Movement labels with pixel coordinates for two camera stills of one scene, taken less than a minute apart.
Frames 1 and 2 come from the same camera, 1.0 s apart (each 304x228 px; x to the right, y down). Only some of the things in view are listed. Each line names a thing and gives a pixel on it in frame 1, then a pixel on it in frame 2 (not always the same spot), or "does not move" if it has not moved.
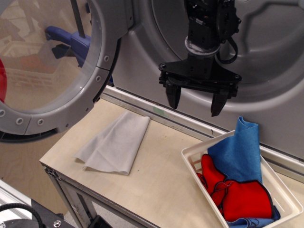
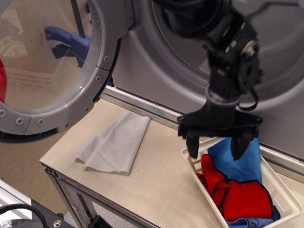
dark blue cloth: [252, 223] does not move
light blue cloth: [238, 157] does not move
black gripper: [199, 71] -> [219, 117]
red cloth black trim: [236, 200] does not move
